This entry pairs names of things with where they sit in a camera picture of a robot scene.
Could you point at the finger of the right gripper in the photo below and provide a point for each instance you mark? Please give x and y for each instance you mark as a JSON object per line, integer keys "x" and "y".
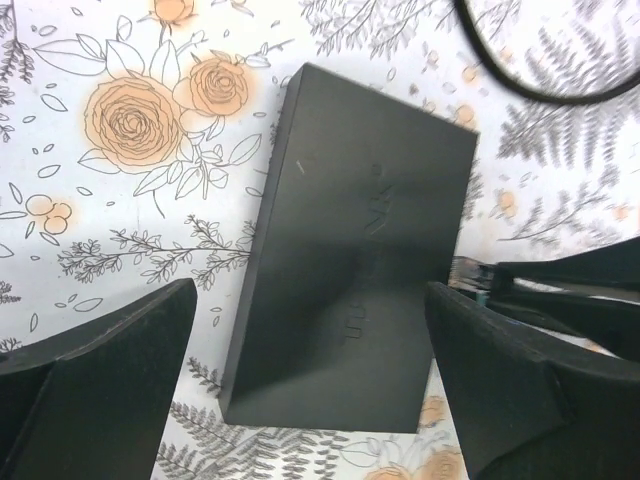
{"x": 612, "y": 324}
{"x": 614, "y": 266}

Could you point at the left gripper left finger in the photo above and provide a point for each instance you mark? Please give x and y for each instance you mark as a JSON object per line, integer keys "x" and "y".
{"x": 92, "y": 402}

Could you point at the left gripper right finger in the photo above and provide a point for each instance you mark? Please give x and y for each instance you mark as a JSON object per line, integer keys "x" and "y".
{"x": 527, "y": 405}

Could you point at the black network switch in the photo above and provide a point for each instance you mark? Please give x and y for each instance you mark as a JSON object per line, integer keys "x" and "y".
{"x": 361, "y": 209}

